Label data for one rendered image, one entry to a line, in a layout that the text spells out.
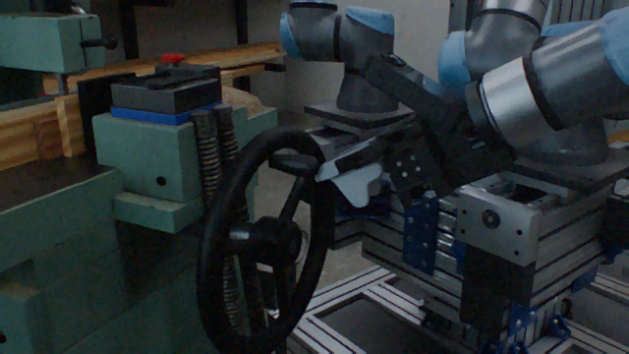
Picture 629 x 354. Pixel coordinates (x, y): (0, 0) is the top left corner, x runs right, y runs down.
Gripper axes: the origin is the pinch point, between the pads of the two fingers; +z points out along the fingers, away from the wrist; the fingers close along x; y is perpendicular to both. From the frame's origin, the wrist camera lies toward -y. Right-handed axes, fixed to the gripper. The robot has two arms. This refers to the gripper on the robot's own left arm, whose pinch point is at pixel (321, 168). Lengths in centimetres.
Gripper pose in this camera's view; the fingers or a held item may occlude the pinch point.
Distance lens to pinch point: 63.8
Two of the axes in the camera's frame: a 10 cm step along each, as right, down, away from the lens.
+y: 4.6, 8.9, 0.7
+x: 4.5, -3.0, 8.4
